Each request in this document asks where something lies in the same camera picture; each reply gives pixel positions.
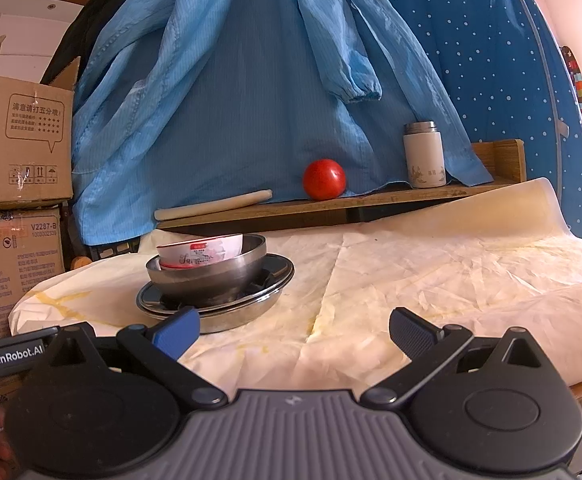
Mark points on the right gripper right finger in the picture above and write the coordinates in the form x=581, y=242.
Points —
x=431, y=350

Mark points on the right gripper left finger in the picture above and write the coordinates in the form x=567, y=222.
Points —
x=154, y=353

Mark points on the deep steel bowl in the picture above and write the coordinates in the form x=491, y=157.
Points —
x=218, y=282

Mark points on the white bowl red rim back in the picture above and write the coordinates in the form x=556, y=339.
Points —
x=202, y=251

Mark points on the white bowl red rim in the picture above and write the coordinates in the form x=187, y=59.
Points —
x=202, y=251
x=172, y=265

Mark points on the steel plate front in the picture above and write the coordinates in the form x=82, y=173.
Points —
x=258, y=298

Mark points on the white bowl red rim front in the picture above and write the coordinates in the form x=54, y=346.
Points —
x=172, y=265

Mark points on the cream paper table cover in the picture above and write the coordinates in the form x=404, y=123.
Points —
x=488, y=262

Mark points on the black plastic crate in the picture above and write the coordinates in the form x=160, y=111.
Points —
x=75, y=247

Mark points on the lower Vinda cardboard box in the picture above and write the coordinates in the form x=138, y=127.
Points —
x=30, y=252

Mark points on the white rolling pin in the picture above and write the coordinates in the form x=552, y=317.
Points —
x=230, y=203

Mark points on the red tomato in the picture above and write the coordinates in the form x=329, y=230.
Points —
x=324, y=179

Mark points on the wooden shelf board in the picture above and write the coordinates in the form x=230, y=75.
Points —
x=504, y=159

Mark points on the white thermos cup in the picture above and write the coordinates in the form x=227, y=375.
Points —
x=424, y=155

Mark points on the upper cardboard box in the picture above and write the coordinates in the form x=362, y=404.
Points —
x=35, y=140

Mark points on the blue hanging coat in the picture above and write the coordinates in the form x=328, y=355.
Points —
x=187, y=101

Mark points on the blue dotted curtain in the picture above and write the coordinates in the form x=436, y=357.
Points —
x=505, y=74

